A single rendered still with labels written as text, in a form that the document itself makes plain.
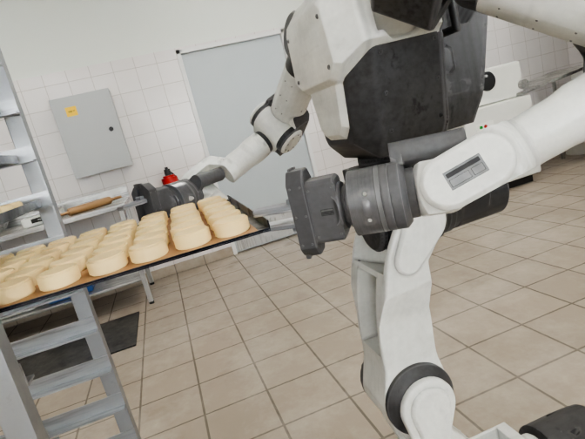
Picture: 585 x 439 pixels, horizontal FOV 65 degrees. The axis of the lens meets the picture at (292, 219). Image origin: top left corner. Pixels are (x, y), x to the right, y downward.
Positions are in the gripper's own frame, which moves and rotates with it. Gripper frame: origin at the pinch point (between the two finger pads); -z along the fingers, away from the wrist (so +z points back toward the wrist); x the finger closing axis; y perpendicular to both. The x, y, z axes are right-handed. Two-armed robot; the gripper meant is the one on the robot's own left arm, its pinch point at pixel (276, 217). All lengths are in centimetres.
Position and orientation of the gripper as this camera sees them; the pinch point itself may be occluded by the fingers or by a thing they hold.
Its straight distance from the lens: 65.0
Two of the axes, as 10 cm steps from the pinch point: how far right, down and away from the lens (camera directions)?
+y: -2.4, 2.6, -9.4
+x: -2.3, -9.5, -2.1
